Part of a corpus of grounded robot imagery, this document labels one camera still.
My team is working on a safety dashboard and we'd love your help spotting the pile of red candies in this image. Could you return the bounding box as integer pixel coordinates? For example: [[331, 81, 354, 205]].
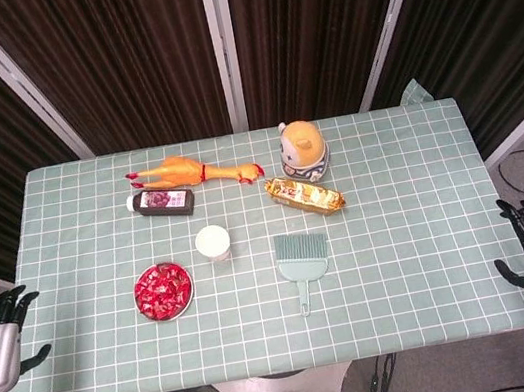
[[131, 259, 196, 323]]

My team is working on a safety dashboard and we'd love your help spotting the white paper cup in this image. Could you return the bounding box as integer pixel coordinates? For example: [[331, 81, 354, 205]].
[[192, 221, 235, 267]]

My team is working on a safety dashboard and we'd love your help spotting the green checked tablecloth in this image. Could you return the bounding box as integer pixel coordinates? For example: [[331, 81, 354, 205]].
[[0, 60, 524, 392]]

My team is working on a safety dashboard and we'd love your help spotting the round metal plate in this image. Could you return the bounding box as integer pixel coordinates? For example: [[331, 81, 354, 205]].
[[129, 257, 199, 327]]

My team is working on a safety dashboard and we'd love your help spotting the dark juice bottle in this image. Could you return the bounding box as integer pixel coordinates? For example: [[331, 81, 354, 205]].
[[123, 181, 199, 227]]

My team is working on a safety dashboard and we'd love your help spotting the green hand brush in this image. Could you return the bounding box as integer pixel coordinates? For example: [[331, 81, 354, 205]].
[[271, 227, 340, 322]]

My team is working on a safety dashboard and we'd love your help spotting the gold biscuit package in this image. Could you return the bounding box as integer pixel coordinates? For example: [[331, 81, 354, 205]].
[[261, 165, 349, 227]]

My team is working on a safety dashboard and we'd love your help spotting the orange rubber chicken toy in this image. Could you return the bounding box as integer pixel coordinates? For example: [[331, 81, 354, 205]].
[[122, 139, 269, 207]]

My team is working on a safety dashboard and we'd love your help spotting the yellow plush hamster toy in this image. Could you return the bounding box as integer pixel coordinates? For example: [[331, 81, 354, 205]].
[[273, 114, 335, 188]]

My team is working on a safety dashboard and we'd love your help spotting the white partition post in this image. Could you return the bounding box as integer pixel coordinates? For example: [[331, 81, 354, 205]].
[[200, 0, 251, 136], [339, 0, 458, 113], [0, 0, 97, 175]]

